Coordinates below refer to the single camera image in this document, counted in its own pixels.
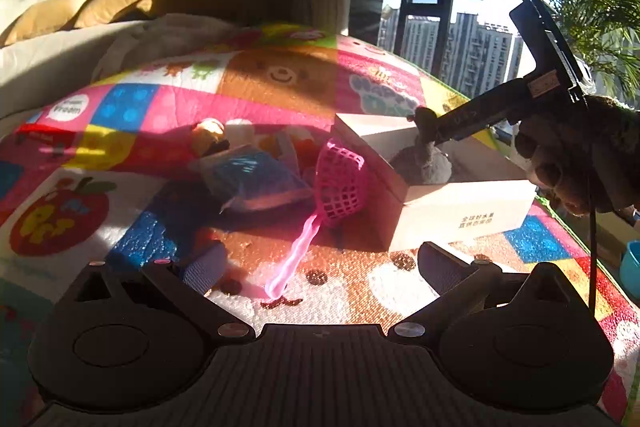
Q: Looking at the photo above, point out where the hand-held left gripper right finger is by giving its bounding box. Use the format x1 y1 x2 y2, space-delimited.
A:
389 241 591 340

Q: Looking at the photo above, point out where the white bedding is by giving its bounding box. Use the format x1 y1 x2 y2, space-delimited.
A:
0 19 151 118

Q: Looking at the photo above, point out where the dark plush toy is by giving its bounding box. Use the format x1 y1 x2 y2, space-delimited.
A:
390 107 453 186

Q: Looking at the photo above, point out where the white cardboard box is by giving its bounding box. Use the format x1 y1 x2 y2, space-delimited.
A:
331 112 538 254

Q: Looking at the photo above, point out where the blue plastic container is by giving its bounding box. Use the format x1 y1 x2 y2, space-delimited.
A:
619 241 640 300

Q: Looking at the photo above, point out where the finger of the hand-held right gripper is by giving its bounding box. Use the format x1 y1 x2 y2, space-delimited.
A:
432 97 501 142

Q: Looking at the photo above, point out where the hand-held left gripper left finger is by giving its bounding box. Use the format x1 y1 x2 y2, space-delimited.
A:
52 241 257 343

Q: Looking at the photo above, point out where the blue packet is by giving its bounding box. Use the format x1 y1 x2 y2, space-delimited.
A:
200 144 316 212

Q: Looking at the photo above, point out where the colourful printed play mat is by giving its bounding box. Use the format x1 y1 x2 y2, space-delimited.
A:
0 23 640 427

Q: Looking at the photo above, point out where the pink net scoop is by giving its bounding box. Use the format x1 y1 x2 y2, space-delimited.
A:
260 139 366 305

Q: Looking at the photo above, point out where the person's right hand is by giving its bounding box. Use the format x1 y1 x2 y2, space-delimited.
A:
515 107 616 215

